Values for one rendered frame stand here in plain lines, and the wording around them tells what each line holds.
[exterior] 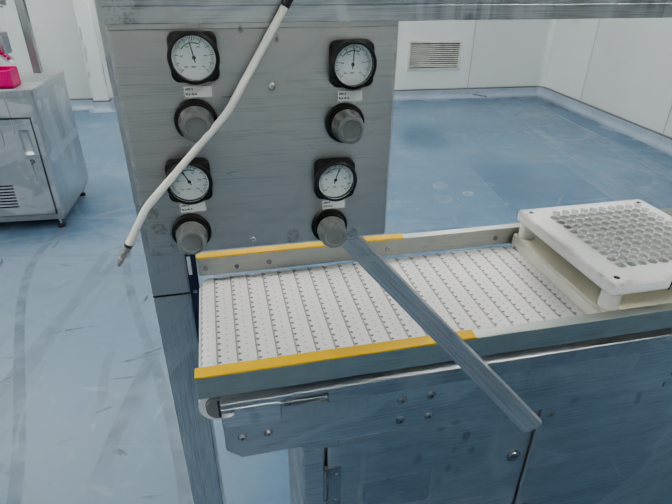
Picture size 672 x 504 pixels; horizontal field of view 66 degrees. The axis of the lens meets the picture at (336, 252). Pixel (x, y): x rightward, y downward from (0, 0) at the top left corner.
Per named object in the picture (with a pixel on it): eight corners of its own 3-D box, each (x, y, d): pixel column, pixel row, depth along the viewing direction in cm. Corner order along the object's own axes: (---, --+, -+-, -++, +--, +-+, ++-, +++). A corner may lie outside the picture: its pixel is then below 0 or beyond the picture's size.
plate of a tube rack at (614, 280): (610, 297, 69) (615, 284, 68) (515, 219, 90) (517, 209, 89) (758, 277, 74) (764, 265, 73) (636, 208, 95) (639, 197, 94)
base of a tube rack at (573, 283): (600, 327, 72) (605, 313, 70) (510, 245, 92) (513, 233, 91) (744, 306, 76) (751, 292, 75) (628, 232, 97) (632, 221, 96)
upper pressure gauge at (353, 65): (331, 91, 41) (331, 40, 39) (327, 87, 42) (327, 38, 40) (376, 89, 41) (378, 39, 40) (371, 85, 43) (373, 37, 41)
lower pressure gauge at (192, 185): (168, 207, 42) (161, 163, 40) (169, 200, 43) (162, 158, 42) (214, 203, 43) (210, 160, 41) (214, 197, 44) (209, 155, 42)
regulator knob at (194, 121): (176, 151, 39) (167, 92, 37) (177, 142, 41) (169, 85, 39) (221, 148, 40) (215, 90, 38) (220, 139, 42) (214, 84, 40)
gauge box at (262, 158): (148, 258, 45) (100, 10, 36) (157, 210, 54) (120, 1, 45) (386, 235, 50) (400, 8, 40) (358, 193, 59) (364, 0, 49)
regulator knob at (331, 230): (316, 255, 46) (316, 212, 44) (311, 242, 48) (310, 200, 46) (352, 251, 47) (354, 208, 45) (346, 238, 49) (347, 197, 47)
